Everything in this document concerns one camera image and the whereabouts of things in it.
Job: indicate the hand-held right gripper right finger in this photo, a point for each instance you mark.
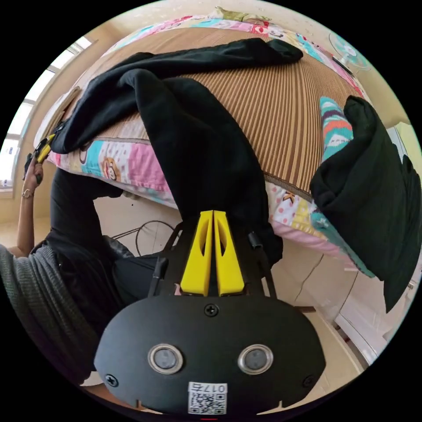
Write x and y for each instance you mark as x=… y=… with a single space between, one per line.
x=230 y=267

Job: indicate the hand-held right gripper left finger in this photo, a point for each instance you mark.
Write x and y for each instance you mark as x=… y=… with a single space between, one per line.
x=197 y=263

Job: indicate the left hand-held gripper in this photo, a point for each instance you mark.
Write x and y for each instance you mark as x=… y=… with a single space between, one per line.
x=30 y=160

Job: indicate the black pants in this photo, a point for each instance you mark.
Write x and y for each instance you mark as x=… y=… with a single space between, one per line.
x=197 y=138

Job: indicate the person's left forearm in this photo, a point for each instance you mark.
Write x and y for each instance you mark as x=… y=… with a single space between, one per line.
x=25 y=224

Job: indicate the person's left hand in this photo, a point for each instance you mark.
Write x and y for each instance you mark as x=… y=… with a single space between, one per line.
x=33 y=181

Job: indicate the window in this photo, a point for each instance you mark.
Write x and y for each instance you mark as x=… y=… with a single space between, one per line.
x=19 y=125

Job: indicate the person's body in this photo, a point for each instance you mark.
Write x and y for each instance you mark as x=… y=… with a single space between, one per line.
x=49 y=270

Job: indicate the white cupboard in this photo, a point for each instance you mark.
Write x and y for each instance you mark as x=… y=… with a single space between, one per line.
x=369 y=323

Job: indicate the pile of clothes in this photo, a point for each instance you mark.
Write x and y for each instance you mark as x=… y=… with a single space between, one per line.
x=366 y=184

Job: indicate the bed with woven mat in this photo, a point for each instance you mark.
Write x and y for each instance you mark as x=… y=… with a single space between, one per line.
x=277 y=112

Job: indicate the floral pillow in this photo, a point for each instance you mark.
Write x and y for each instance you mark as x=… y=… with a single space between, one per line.
x=240 y=15

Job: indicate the electric fan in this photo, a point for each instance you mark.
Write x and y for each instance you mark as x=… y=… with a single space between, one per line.
x=347 y=52

